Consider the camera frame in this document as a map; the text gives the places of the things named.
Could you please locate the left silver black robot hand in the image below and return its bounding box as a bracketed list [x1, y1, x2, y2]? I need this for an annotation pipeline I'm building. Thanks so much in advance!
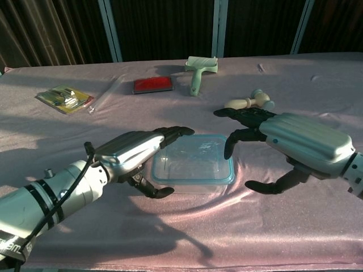
[92, 126, 196, 199]

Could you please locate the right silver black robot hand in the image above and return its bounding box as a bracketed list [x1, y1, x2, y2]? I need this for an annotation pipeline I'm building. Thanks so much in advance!
[213, 107, 357, 196]

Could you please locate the clear blue-rimmed container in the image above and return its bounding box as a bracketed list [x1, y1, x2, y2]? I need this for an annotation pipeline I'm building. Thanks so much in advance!
[150, 133, 236, 186]

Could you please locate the clear blue-tinted plastic container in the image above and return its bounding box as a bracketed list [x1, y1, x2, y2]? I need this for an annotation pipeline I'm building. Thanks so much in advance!
[153, 181, 229, 195]

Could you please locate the clear glass tube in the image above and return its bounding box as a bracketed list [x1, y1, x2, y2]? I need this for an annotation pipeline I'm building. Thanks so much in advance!
[87, 76, 123, 116]

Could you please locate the red ink pad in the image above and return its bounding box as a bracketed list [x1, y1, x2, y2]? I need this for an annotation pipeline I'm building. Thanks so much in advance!
[132, 75, 174, 95]

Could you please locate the small wooden mallet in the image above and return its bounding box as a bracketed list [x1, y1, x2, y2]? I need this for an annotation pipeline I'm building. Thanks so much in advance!
[223, 88, 276, 111]

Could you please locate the yellow blister pack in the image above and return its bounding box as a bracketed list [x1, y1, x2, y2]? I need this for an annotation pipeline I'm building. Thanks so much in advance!
[35, 85, 95, 115]

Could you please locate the mint green roller tool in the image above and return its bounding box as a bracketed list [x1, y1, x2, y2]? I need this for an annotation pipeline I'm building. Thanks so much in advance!
[184, 56, 220, 97]

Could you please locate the pink tablecloth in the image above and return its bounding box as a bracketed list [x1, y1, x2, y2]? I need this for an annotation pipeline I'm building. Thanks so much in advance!
[0, 52, 363, 270]

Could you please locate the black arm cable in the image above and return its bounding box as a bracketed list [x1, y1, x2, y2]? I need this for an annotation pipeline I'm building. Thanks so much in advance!
[14, 141, 96, 272]

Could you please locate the light grey metal frame post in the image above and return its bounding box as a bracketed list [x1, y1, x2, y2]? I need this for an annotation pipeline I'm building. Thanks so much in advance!
[289, 0, 315, 55]
[98, 0, 123, 63]
[212, 0, 229, 58]

